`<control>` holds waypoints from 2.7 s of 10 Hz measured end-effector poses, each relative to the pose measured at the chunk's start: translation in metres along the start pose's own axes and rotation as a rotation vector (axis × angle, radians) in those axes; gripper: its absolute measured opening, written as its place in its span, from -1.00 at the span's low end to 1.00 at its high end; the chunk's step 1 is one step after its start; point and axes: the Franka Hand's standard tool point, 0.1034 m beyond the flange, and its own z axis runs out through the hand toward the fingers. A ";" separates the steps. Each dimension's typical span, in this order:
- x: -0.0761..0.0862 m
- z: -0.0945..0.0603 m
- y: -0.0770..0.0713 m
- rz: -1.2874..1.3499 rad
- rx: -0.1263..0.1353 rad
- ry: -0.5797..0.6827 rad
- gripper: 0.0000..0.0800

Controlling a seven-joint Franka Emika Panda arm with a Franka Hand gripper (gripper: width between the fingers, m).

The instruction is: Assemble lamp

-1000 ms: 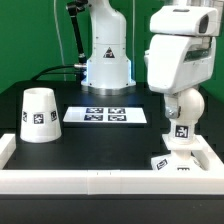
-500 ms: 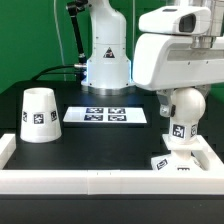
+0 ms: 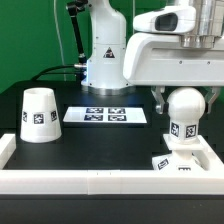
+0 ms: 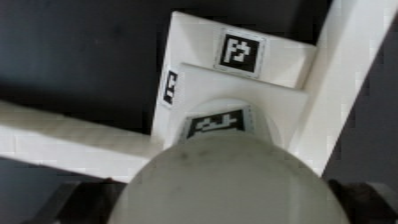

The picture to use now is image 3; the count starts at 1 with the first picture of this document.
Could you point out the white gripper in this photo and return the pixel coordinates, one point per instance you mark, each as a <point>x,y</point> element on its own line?
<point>159,60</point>

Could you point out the white lamp bulb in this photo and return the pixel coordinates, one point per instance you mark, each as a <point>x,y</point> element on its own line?
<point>186,107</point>

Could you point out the white lamp base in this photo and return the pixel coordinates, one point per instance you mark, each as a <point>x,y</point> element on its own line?
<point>181,156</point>

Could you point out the white conical lamp shade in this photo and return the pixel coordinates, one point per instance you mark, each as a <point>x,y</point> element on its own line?
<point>40,121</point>

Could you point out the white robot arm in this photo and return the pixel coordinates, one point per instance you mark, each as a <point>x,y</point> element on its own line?
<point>109,41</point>

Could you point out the white marker tag plate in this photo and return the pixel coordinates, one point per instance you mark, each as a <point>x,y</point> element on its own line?
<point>115,115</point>

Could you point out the white U-shaped fence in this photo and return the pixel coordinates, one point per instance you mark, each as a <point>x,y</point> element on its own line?
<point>87,182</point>

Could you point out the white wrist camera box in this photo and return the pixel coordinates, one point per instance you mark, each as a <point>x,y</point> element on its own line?
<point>171,19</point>

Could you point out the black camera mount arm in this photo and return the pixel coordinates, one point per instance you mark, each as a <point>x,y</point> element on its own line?
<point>74,8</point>

